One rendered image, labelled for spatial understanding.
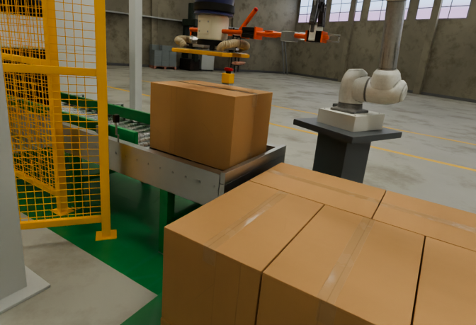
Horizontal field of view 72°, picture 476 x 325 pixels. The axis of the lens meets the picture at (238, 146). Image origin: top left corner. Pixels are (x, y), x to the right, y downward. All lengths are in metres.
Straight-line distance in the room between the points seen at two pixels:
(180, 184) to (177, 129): 0.34
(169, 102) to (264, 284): 1.20
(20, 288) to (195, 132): 1.11
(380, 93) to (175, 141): 1.24
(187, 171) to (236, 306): 0.77
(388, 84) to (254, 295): 1.48
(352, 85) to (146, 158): 1.33
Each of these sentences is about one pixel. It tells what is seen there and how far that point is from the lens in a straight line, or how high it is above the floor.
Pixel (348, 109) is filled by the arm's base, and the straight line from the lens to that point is 2.23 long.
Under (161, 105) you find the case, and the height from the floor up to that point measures 0.82.
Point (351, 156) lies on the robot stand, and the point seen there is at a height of 0.57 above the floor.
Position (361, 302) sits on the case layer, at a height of 0.54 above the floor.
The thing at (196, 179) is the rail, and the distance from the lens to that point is 1.68.
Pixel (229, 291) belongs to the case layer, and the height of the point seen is 0.42.
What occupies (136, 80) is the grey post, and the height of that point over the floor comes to 0.66.
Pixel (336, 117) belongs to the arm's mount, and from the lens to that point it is 2.21.
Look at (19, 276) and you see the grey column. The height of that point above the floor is 0.09.
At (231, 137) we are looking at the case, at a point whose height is 0.74.
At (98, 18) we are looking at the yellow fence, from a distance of 1.93.
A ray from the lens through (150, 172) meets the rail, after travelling 1.90.
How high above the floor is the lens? 1.17
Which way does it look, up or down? 16 degrees down
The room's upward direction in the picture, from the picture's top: 5 degrees clockwise
